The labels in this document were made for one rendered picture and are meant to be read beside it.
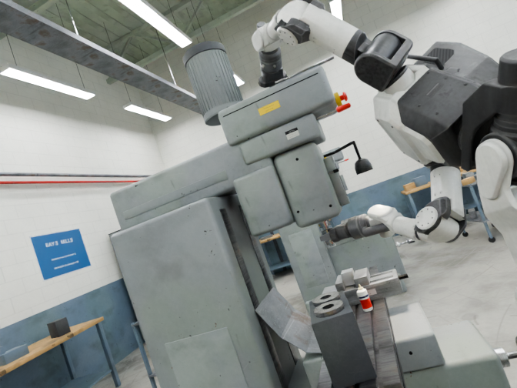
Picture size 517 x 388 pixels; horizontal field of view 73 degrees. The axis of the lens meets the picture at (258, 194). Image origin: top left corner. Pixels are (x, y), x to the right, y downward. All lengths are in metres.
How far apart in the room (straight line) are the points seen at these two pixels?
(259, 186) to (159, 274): 0.55
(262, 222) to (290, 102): 0.49
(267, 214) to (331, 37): 0.70
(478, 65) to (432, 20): 7.67
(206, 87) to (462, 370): 1.45
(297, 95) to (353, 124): 6.69
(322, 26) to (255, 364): 1.21
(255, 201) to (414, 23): 7.56
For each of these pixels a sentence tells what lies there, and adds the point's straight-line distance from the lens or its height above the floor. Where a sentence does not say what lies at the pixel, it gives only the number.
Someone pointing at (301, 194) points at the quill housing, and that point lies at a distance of 1.41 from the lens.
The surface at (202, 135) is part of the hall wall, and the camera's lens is 8.89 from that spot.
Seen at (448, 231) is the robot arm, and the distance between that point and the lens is 1.23.
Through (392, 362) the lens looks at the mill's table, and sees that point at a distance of 1.15.
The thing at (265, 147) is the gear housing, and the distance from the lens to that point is 1.43.
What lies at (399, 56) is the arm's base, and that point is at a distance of 1.10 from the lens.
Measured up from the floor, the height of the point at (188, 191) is 1.62.
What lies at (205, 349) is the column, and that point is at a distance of 1.55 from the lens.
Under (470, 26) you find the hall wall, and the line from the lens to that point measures 8.81.
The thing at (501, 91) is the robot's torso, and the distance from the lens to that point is 0.89.
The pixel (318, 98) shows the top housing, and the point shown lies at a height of 1.77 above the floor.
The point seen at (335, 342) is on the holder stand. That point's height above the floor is 1.03.
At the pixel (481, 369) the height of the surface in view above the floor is 0.66.
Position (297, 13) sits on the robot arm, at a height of 1.95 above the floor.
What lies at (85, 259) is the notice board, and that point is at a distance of 6.33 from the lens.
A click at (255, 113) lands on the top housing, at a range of 1.45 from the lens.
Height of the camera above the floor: 1.42
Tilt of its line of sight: 3 degrees up
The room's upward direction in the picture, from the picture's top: 20 degrees counter-clockwise
